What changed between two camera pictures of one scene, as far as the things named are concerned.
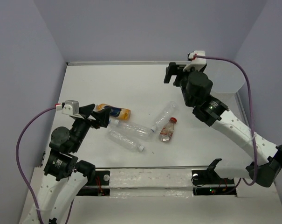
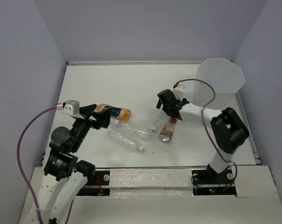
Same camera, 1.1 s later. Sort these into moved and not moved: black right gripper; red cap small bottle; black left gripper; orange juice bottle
Moved: black right gripper
Not moved: orange juice bottle; black left gripper; red cap small bottle
